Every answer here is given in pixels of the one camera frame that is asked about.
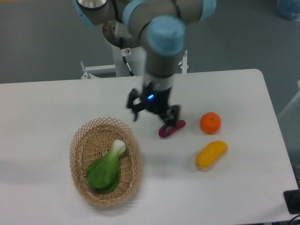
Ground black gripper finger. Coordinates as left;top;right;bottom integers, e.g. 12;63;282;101
127;89;143;121
159;105;181;127

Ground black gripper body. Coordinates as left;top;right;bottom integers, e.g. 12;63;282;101
140;82;172;115

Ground green bok choy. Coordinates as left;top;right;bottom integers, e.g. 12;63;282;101
86;140;126;194

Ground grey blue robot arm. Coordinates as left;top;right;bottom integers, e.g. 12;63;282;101
73;0;217;138

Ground woven wicker basket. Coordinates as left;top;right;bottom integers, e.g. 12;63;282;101
69;117;143;207

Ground purple sweet potato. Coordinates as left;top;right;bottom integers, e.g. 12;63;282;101
158;120;186;138

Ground orange tangerine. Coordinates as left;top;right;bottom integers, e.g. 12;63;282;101
199;112;222;135

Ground yellow mango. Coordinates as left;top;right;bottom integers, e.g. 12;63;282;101
195;141;228;169

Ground black device at table edge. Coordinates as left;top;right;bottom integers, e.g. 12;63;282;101
283;189;300;214

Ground blue plastic bag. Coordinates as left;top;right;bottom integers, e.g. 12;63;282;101
277;0;300;22

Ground black cable on pedestal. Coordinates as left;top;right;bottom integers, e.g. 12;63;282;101
119;37;136;77

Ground white metal mounting frame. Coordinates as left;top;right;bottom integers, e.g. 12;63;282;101
80;50;189;79

